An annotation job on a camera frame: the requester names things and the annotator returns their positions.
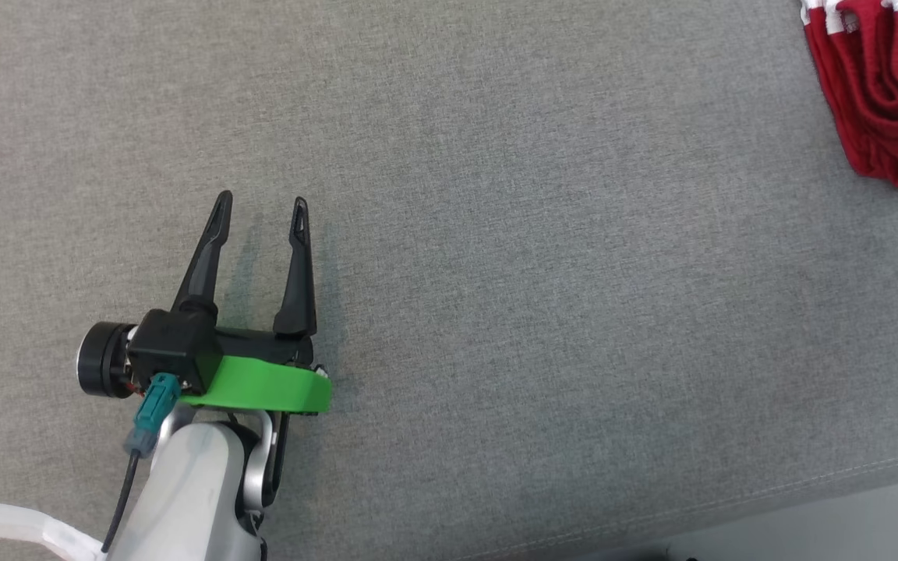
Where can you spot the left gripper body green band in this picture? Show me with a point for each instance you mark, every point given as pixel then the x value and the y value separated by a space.
pixel 270 386

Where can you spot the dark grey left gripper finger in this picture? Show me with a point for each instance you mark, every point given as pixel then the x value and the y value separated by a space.
pixel 299 288
pixel 206 257

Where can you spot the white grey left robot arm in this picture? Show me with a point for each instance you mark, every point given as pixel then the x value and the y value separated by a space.
pixel 184 491

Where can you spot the white tape label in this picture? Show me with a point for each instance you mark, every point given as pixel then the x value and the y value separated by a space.
pixel 12 526

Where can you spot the red shorts with white trim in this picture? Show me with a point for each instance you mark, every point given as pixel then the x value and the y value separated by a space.
pixel 885 101

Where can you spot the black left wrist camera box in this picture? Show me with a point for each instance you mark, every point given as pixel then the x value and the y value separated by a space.
pixel 176 347

